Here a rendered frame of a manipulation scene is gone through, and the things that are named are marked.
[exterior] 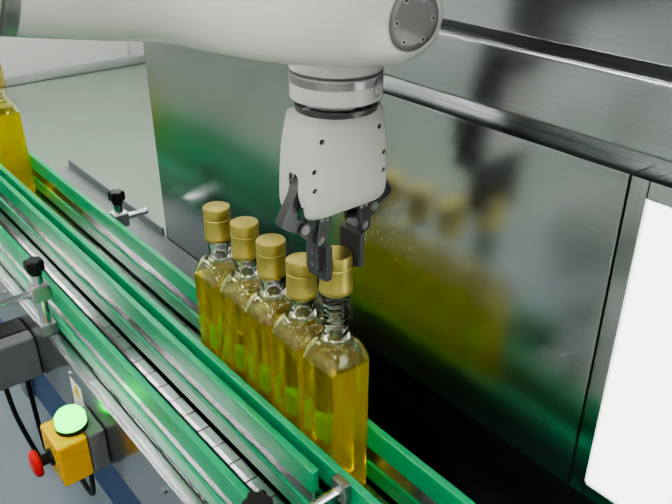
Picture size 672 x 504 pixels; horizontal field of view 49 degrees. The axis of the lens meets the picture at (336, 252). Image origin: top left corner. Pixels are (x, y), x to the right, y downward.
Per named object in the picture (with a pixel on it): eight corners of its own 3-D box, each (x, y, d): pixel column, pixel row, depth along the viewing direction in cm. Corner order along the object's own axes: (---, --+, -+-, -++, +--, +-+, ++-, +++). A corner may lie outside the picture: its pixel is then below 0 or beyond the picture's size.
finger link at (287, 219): (317, 144, 68) (342, 184, 72) (260, 203, 67) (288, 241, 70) (325, 148, 67) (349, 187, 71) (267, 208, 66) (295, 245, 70)
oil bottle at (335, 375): (368, 484, 89) (372, 337, 79) (332, 507, 86) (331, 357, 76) (338, 458, 93) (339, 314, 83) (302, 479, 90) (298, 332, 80)
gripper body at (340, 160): (352, 73, 72) (351, 180, 77) (265, 92, 66) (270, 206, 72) (406, 90, 67) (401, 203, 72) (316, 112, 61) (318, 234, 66)
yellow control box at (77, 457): (112, 467, 109) (105, 429, 106) (62, 492, 105) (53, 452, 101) (93, 441, 114) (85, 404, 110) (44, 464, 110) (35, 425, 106)
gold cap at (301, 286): (324, 295, 82) (324, 260, 80) (298, 305, 80) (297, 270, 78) (305, 282, 84) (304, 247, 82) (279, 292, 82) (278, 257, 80)
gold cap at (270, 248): (293, 274, 86) (292, 240, 84) (268, 284, 84) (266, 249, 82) (275, 262, 88) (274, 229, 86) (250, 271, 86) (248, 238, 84)
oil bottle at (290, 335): (337, 458, 93) (337, 314, 83) (301, 478, 90) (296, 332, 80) (311, 433, 97) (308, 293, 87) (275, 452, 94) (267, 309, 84)
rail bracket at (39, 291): (62, 336, 117) (46, 262, 110) (14, 353, 113) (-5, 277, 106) (52, 325, 119) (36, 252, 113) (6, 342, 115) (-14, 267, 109)
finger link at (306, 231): (312, 208, 72) (313, 268, 75) (285, 217, 70) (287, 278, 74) (332, 219, 70) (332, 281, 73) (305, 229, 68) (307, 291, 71)
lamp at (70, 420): (93, 428, 106) (90, 411, 104) (62, 442, 103) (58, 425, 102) (80, 411, 109) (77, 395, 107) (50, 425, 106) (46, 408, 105)
